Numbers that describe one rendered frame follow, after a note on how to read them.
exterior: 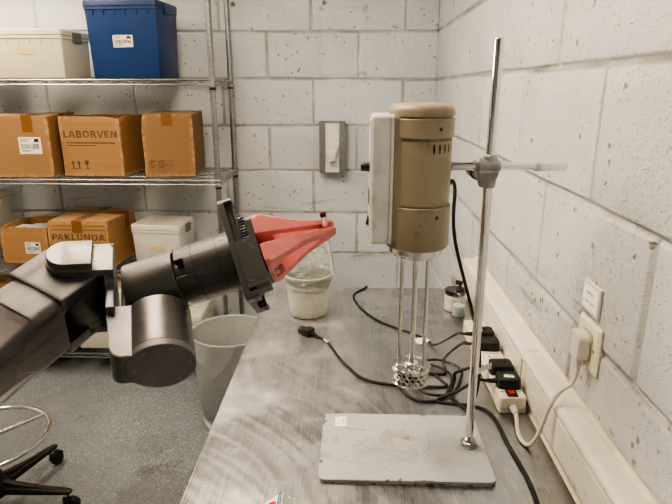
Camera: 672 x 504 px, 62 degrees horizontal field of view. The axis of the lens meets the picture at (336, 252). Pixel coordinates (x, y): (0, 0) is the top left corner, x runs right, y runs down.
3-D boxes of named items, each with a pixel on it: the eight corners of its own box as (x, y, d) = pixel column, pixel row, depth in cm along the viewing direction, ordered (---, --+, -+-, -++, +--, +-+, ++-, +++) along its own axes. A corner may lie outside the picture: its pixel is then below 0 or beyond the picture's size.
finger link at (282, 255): (317, 171, 53) (222, 202, 53) (342, 238, 51) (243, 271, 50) (322, 200, 60) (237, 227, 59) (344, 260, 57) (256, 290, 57)
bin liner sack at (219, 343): (186, 438, 230) (178, 346, 218) (207, 396, 261) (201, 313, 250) (268, 440, 229) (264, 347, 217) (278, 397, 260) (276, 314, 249)
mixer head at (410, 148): (359, 263, 88) (361, 103, 81) (359, 244, 99) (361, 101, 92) (453, 264, 88) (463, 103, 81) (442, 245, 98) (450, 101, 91)
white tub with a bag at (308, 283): (337, 305, 171) (337, 237, 165) (326, 324, 158) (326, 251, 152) (292, 301, 174) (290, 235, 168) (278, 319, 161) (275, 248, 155)
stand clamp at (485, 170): (407, 188, 89) (408, 155, 87) (401, 177, 100) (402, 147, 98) (567, 189, 88) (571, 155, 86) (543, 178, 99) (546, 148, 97)
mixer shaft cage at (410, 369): (392, 390, 96) (397, 250, 89) (390, 371, 103) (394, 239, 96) (432, 390, 96) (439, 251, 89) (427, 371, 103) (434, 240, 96)
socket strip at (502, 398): (498, 414, 115) (500, 395, 113) (462, 332, 153) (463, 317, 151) (525, 414, 114) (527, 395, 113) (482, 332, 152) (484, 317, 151)
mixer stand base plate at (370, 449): (317, 483, 94) (317, 478, 94) (323, 416, 114) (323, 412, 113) (497, 487, 94) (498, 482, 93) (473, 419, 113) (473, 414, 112)
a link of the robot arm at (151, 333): (45, 240, 49) (59, 309, 55) (29, 341, 41) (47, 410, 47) (186, 235, 53) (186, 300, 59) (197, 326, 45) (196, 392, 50)
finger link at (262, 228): (324, 189, 53) (228, 221, 52) (349, 257, 50) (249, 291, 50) (327, 216, 59) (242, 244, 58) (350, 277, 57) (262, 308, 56)
